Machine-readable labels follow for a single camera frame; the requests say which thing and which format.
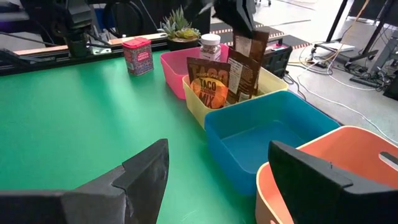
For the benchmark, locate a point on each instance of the black crate red top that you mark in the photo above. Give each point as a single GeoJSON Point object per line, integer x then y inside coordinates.
{"type": "Point", "coordinates": [276, 62]}

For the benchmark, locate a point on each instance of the white flat plate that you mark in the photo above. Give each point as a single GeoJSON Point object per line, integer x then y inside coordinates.
{"type": "Point", "coordinates": [337, 46]}

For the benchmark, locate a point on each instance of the black mat orange stripes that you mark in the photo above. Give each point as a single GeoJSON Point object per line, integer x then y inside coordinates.
{"type": "Point", "coordinates": [295, 42]}

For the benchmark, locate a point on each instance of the yellow plastic bin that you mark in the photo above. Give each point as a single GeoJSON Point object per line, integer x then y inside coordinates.
{"type": "Point", "coordinates": [270, 82]}

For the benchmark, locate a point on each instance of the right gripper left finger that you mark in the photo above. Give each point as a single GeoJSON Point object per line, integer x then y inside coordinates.
{"type": "Point", "coordinates": [93, 202]}

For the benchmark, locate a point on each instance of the pink plastic bin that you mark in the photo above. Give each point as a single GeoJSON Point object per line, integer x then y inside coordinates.
{"type": "Point", "coordinates": [174, 71]}

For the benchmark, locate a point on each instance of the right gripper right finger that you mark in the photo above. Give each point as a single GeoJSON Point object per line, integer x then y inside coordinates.
{"type": "Point", "coordinates": [320, 199]}

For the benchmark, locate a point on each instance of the blue plastic bin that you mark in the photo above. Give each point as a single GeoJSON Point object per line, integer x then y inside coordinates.
{"type": "Point", "coordinates": [258, 140]}

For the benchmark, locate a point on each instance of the grey cabinet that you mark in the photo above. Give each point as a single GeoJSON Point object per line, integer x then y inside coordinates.
{"type": "Point", "coordinates": [385, 56]}

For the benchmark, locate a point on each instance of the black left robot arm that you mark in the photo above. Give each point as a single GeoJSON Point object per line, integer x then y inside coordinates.
{"type": "Point", "coordinates": [76, 34]}

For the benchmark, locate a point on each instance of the potted succulent plant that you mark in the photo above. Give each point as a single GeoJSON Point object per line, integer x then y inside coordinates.
{"type": "Point", "coordinates": [180, 31]}

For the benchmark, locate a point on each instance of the black aluminium table frame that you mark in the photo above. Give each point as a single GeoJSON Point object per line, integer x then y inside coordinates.
{"type": "Point", "coordinates": [31, 62]}

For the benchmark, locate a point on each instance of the black metal stand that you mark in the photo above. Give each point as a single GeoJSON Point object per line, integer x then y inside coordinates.
{"type": "Point", "coordinates": [338, 18]}

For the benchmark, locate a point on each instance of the taco seasoning mix pouch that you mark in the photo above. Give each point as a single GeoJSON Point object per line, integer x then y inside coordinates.
{"type": "Point", "coordinates": [210, 87]}
{"type": "Point", "coordinates": [258, 46]}
{"type": "Point", "coordinates": [245, 81]}

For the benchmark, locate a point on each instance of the smoked paprika tin red lid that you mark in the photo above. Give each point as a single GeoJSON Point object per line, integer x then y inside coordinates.
{"type": "Point", "coordinates": [138, 57]}

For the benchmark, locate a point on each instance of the white cap seasoning jar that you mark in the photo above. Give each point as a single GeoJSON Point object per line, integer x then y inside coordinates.
{"type": "Point", "coordinates": [210, 46]}

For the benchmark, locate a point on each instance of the orange plastic bin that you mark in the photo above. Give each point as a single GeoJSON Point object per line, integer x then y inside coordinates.
{"type": "Point", "coordinates": [351, 149]}

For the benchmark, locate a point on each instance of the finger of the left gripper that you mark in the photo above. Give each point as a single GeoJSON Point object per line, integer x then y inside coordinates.
{"type": "Point", "coordinates": [237, 14]}

